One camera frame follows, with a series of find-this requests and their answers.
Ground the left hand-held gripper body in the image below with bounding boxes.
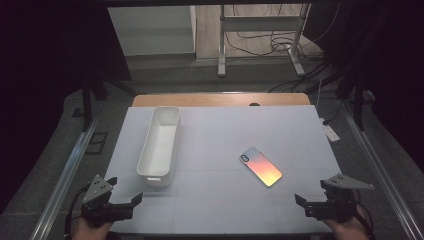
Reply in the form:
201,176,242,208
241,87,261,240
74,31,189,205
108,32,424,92
80,174,135,228

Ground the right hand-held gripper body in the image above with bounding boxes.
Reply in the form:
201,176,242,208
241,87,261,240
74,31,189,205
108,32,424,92
304,173,375,224

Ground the iridescent phone case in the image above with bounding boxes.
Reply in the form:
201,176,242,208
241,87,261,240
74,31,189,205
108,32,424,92
238,146,284,188

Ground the white plastic storage bin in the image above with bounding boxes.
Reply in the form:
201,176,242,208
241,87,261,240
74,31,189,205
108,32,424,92
136,106,181,187

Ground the person's right hand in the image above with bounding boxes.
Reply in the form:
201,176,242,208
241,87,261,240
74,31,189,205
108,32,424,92
323,203,372,240

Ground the person's left hand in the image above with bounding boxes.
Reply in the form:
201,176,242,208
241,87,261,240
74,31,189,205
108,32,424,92
71,215,115,240

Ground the white power strip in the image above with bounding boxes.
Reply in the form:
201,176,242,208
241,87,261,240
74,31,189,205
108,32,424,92
318,117,341,144

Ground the black stand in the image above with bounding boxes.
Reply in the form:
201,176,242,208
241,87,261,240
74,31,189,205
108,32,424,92
334,66,378,132
71,64,138,133

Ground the wooden table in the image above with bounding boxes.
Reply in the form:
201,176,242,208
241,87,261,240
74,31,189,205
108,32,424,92
132,92,312,108

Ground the white cabinet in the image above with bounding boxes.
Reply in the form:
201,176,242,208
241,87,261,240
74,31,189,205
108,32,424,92
107,4,198,62

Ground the white metal stand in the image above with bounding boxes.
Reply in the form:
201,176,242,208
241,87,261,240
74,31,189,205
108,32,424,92
217,3,313,79

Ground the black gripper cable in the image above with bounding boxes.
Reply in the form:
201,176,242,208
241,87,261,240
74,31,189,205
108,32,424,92
352,189,377,240
64,190,90,240

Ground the aluminium floor rail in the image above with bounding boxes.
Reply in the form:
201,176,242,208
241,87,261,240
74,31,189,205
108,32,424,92
339,99,424,240
38,116,102,240

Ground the tangle of black cables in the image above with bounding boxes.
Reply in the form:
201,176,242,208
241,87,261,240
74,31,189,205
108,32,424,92
224,3,342,95

